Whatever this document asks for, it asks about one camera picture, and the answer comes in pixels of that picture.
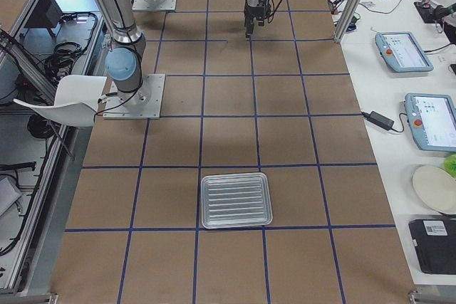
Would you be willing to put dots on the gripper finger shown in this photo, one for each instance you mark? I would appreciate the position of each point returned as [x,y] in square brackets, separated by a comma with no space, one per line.
[249,27]

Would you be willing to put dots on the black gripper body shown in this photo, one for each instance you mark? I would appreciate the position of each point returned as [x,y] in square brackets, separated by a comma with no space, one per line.
[252,11]

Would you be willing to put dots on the ribbed metal tray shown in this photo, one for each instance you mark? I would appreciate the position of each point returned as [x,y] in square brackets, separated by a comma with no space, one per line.
[235,200]

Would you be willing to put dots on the upper teach pendant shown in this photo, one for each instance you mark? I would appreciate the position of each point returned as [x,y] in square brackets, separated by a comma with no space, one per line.
[402,53]

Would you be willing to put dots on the teach pendant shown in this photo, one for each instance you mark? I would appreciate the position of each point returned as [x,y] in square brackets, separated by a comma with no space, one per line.
[431,119]
[402,53]

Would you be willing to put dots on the black power adapter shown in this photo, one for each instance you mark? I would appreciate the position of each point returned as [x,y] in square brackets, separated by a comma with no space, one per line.
[379,120]

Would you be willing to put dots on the white chair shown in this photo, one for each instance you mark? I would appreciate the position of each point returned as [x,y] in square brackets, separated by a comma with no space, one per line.
[75,103]

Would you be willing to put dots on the lower teach pendant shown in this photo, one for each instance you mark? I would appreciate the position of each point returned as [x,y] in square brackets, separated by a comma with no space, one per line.
[431,119]

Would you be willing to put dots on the green object beside plate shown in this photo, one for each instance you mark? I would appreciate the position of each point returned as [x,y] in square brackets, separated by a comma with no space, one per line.
[449,165]

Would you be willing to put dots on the white plate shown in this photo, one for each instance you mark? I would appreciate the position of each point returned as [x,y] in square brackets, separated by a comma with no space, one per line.
[435,188]

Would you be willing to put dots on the black laptop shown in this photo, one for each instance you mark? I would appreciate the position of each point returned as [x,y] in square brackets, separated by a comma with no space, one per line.
[434,242]

